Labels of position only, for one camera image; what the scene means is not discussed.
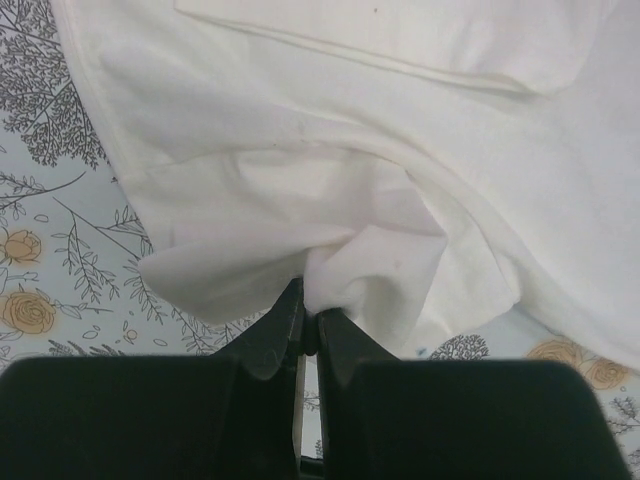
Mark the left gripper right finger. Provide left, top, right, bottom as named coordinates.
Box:
left=316, top=310, right=628, bottom=479

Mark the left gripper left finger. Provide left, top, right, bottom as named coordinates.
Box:
left=1, top=280, right=305, bottom=479

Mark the white printed t-shirt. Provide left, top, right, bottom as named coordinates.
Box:
left=52, top=1, right=639, bottom=369

